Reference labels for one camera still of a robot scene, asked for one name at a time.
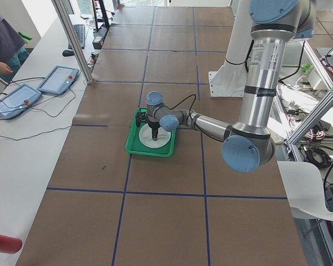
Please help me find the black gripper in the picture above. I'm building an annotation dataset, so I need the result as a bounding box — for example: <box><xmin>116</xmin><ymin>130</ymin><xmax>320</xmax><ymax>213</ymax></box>
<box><xmin>148</xmin><ymin>122</ymin><xmax>159</xmax><ymax>141</ymax></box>

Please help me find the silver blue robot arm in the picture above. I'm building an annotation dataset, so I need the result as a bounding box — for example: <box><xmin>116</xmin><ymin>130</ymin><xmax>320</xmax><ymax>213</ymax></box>
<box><xmin>138</xmin><ymin>1</ymin><xmax>316</xmax><ymax>172</ymax></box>

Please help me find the white round plate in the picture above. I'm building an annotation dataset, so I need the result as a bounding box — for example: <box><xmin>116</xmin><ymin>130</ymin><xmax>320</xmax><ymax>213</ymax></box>
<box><xmin>138</xmin><ymin>124</ymin><xmax>173</xmax><ymax>149</ymax></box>

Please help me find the green plastic tray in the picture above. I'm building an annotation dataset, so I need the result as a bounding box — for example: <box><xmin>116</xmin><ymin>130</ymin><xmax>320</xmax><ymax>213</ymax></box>
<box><xmin>125</xmin><ymin>108</ymin><xmax>176</xmax><ymax>157</ymax></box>

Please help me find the blue teach pendant far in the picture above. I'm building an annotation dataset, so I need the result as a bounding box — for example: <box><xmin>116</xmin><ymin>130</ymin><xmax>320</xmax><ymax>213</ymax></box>
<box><xmin>37</xmin><ymin>65</ymin><xmax>79</xmax><ymax>95</ymax></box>

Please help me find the blue teach pendant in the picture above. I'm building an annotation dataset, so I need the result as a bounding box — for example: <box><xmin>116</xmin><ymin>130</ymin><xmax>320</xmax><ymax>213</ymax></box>
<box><xmin>37</xmin><ymin>65</ymin><xmax>79</xmax><ymax>95</ymax></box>
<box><xmin>0</xmin><ymin>84</ymin><xmax>42</xmax><ymax>119</ymax></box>

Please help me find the black computer mouse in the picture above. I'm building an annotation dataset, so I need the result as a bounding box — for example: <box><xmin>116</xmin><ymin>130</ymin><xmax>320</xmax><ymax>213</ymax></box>
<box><xmin>62</xmin><ymin>49</ymin><xmax>74</xmax><ymax>57</ymax></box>

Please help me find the black keyboard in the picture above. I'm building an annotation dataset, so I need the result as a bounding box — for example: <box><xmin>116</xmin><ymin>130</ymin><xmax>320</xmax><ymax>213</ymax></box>
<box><xmin>73</xmin><ymin>24</ymin><xmax>85</xmax><ymax>49</ymax></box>

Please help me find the blue teach pendant near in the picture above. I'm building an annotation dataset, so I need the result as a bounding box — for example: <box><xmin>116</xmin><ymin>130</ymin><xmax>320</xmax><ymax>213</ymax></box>
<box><xmin>0</xmin><ymin>84</ymin><xmax>42</xmax><ymax>119</ymax></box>

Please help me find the person in dark shirt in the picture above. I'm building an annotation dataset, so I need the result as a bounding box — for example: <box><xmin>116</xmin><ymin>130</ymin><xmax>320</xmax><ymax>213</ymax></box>
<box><xmin>0</xmin><ymin>14</ymin><xmax>29</xmax><ymax>83</ymax></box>

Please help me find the red cylinder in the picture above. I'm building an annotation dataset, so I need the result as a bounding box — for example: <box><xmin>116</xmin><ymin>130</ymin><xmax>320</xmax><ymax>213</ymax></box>
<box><xmin>0</xmin><ymin>234</ymin><xmax>22</xmax><ymax>254</ymax></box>

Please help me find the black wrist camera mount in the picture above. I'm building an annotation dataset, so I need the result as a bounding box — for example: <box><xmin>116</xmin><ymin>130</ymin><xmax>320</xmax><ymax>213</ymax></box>
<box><xmin>135</xmin><ymin>108</ymin><xmax>148</xmax><ymax>127</ymax></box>

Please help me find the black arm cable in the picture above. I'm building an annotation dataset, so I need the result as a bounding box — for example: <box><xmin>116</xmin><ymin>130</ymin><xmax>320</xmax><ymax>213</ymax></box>
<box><xmin>169</xmin><ymin>93</ymin><xmax>197</xmax><ymax>111</ymax></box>

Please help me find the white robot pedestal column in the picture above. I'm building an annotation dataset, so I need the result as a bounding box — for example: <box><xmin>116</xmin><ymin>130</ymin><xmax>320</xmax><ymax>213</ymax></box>
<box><xmin>209</xmin><ymin>0</ymin><xmax>253</xmax><ymax>97</ymax></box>

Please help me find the aluminium frame post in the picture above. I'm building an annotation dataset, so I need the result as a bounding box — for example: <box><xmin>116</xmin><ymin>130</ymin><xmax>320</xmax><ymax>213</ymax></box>
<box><xmin>52</xmin><ymin>0</ymin><xmax>94</xmax><ymax>84</ymax></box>

